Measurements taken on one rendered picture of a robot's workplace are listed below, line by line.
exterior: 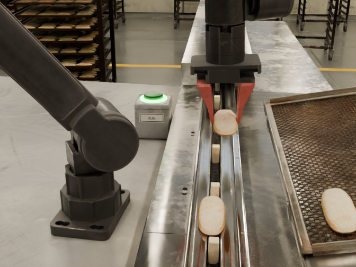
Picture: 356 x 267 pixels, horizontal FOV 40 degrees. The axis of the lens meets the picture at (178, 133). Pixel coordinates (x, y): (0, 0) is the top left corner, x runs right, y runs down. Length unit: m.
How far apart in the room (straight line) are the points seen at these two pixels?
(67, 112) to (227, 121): 0.25
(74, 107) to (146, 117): 0.36
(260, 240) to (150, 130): 0.39
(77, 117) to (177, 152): 0.26
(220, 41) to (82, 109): 0.22
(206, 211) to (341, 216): 0.18
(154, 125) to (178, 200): 0.32
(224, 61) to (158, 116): 0.31
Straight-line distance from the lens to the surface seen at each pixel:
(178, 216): 0.66
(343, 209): 0.62
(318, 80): 1.47
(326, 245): 0.56
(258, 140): 1.01
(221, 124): 0.74
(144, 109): 0.98
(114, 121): 0.64
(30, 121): 1.14
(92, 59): 3.23
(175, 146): 0.86
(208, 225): 0.65
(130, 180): 0.84
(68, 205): 0.71
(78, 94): 0.64
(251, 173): 0.87
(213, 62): 0.71
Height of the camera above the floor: 1.21
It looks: 22 degrees down
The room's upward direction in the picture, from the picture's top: straight up
